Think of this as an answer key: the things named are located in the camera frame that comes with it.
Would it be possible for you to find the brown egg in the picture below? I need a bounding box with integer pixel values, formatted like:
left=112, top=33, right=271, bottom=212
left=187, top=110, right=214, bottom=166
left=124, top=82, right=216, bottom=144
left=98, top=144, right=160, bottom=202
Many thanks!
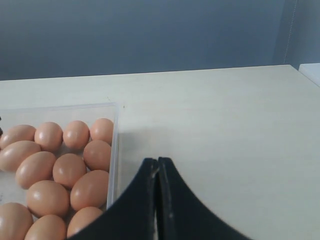
left=34, top=122, right=63, bottom=153
left=15, top=151, right=57, bottom=190
left=63, top=120, right=90, bottom=151
left=0, top=140, right=41, bottom=172
left=83, top=140, right=112, bottom=172
left=26, top=180, right=70, bottom=218
left=70, top=170, right=109, bottom=211
left=24, top=214, right=67, bottom=240
left=0, top=124, right=36, bottom=149
left=90, top=118, right=114, bottom=146
left=67, top=206, right=103, bottom=238
left=0, top=202, right=34, bottom=240
left=52, top=153, right=87, bottom=190

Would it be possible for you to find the clear plastic container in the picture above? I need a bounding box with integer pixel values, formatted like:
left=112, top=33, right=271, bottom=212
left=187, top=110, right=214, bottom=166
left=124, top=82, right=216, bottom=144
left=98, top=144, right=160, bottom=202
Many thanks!
left=0, top=103, right=118, bottom=239

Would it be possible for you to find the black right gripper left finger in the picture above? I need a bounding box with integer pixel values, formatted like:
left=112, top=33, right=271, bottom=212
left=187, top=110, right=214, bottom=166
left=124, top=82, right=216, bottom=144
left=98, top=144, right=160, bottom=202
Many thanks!
left=68, top=158, right=158, bottom=240

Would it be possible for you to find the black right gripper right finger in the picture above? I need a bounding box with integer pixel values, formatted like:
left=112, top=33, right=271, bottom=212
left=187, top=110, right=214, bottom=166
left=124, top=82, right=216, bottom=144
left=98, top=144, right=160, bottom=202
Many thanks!
left=156, top=157, right=247, bottom=240

